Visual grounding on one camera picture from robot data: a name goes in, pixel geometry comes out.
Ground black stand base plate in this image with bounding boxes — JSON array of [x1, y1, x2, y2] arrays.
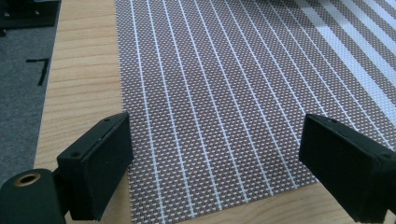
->
[[0, 0, 63, 31]]

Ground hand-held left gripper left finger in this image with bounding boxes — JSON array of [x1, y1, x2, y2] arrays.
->
[[56, 111, 135, 222]]

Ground striped woven placemat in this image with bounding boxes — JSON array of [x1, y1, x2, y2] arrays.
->
[[114, 0, 396, 224]]

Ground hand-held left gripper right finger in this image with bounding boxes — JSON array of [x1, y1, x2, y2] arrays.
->
[[298, 113, 396, 224]]

